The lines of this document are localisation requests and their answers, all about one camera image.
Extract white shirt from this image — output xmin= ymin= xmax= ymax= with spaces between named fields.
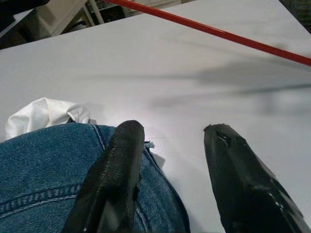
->
xmin=4 ymin=97 xmax=166 ymax=170

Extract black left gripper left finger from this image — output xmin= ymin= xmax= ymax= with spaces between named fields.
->
xmin=62 ymin=120 xmax=145 ymax=233

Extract blue jeans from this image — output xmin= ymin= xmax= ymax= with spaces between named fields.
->
xmin=0 ymin=122 xmax=190 ymax=233

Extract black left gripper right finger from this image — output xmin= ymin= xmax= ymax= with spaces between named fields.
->
xmin=203 ymin=123 xmax=311 ymax=233

